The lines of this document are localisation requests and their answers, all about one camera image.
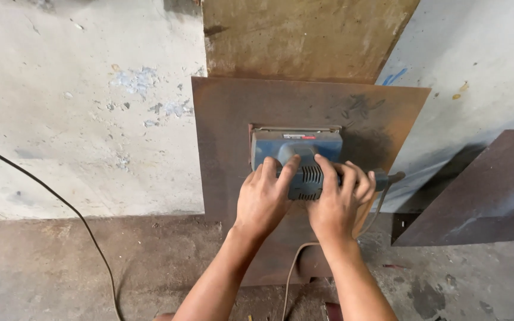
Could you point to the person's left hand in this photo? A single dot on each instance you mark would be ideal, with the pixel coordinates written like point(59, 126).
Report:
point(261, 200)

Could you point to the person's right hand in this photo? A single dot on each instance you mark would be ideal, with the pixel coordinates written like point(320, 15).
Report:
point(335, 209)

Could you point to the blue electric sheet sander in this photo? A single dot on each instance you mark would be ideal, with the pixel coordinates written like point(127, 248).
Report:
point(304, 165)

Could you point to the rusty steel plate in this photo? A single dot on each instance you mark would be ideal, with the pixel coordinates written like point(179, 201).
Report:
point(248, 147)

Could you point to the small dark red tool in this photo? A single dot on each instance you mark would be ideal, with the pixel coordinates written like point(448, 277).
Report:
point(332, 311)

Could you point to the dark angled metal sheet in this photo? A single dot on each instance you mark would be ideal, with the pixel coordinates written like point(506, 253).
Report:
point(484, 196)

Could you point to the person's knee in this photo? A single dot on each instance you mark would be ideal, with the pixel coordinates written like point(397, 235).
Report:
point(164, 317)

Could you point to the large brown metal sheet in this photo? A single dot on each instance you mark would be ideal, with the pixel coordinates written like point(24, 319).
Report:
point(301, 38)

